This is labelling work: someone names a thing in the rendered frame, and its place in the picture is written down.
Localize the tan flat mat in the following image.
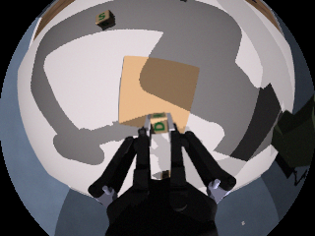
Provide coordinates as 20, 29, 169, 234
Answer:
119, 56, 200, 134

